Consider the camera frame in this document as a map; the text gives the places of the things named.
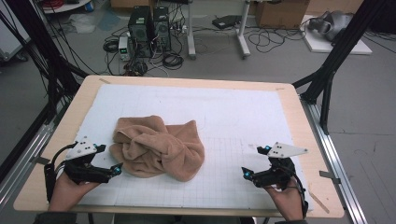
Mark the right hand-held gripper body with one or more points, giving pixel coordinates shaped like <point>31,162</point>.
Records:
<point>278,174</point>

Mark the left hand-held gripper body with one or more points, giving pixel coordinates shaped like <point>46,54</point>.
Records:
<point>82,149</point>

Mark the tan terry towel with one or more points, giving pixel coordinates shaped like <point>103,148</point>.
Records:
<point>155,149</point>

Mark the person's right hand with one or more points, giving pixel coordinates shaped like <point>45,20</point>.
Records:
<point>288,199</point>

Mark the person's left hand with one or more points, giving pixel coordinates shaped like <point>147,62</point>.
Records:
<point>67,193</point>

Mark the thin wooden stick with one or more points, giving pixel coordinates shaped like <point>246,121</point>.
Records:
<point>319,202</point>

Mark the grey metal clamp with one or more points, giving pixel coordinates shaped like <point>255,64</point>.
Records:
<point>329,176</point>

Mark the white foam mat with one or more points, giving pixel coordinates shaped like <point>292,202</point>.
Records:
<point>202,102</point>

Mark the white bench power supply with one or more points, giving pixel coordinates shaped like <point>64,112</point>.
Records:
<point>124,48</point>

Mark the white floor board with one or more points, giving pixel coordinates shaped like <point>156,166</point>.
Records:
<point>323,46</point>

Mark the white stand leg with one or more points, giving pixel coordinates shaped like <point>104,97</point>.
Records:
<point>190,31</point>
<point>243,31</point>

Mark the clear plastic bag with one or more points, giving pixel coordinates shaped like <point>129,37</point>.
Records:
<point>81,23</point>

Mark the black computer tower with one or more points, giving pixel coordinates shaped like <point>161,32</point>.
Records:
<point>162,28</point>
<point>140,28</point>

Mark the flat black device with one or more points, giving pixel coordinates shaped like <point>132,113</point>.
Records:
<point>225,21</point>

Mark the large cardboard box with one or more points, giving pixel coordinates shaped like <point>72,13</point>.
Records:
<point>280,14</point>

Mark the white round table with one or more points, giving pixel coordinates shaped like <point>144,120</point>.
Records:
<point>68,6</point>

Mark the grey machine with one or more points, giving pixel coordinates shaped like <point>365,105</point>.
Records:
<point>336,21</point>

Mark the aluminium rail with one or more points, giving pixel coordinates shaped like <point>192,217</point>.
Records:
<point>25,155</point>
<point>330,149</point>

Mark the black frame post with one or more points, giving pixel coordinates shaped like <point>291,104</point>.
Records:
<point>40,40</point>
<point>342,46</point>

